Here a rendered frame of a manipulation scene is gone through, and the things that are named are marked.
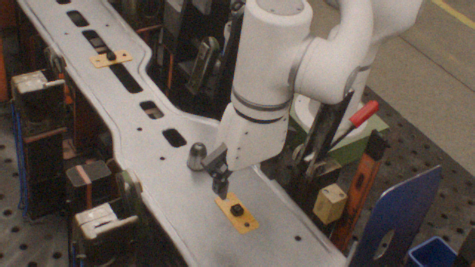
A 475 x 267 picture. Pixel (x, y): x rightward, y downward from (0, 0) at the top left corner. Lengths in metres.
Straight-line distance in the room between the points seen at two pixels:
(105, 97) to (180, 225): 0.34
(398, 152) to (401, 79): 1.62
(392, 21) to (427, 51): 2.27
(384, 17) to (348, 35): 0.60
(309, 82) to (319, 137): 0.27
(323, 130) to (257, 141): 0.17
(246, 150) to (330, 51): 0.20
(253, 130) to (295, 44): 0.15
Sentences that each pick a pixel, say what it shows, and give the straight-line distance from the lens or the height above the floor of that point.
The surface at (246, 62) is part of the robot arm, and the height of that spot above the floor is 1.32.
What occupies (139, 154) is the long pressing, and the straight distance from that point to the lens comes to 1.11.
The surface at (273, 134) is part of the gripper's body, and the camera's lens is 0.90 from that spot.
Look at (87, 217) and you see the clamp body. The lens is 0.95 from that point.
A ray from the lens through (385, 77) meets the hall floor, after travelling 3.30.
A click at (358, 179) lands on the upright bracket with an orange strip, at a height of 1.10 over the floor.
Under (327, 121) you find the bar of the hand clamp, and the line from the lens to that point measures 1.01.
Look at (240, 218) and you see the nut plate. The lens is 1.02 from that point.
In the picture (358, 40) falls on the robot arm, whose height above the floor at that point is 1.38.
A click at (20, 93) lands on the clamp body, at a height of 1.04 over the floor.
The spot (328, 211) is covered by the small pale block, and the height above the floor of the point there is 1.04.
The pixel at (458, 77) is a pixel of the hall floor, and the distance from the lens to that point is 3.52.
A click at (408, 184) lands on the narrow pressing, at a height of 1.33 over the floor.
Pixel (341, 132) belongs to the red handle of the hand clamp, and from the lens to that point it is 1.07.
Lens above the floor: 1.77
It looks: 39 degrees down
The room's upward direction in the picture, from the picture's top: 11 degrees clockwise
